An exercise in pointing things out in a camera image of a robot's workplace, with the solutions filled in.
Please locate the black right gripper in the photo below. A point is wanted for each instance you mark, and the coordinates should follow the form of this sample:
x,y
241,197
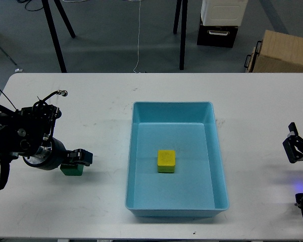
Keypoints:
x,y
293,144

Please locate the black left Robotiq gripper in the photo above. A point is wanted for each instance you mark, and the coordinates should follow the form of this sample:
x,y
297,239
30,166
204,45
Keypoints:
x,y
51,156

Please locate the green wooden block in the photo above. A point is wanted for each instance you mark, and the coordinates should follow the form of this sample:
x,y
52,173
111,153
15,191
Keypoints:
x,y
72,170

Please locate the yellow wooden block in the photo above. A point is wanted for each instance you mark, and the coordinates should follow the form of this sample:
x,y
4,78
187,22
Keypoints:
x,y
166,161

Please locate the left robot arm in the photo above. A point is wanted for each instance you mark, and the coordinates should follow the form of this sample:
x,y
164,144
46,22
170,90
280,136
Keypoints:
x,y
29,133

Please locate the white appliance box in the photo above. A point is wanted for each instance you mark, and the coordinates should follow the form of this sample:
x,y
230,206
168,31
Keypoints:
x,y
223,13

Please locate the light blue plastic bin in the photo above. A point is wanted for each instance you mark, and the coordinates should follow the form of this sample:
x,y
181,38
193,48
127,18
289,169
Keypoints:
x,y
197,188

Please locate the black stand leg right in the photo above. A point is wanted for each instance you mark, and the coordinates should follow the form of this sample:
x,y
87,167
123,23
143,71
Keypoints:
x,y
181,14

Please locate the plywood box with handles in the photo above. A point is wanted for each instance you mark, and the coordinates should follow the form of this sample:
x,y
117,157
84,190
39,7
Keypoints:
x,y
276,53

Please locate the black box with handle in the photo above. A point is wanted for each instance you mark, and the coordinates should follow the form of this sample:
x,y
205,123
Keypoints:
x,y
216,36

